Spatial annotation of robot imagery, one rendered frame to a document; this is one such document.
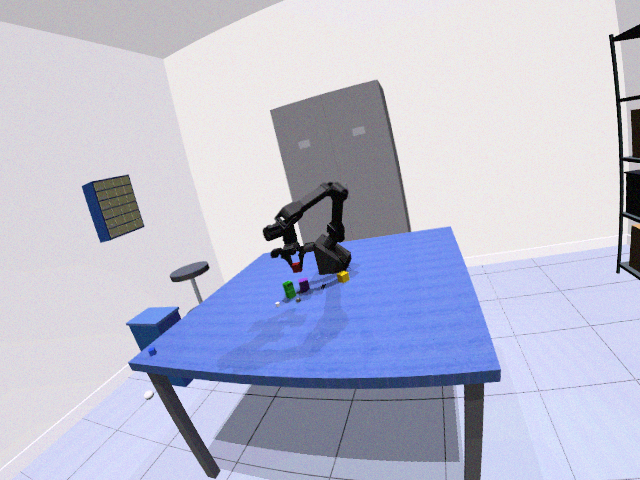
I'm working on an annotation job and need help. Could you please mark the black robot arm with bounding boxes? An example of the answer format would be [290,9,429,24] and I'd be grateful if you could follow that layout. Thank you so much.
[263,182,349,257]

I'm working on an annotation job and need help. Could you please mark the yellow block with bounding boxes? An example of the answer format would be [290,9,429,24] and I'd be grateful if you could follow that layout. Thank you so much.
[337,271,350,284]

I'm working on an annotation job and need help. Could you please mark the purple cube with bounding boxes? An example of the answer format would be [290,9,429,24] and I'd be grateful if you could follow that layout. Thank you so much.
[298,277,310,291]

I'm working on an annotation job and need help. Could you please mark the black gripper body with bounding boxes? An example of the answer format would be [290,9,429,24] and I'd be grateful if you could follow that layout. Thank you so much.
[270,232,316,259]

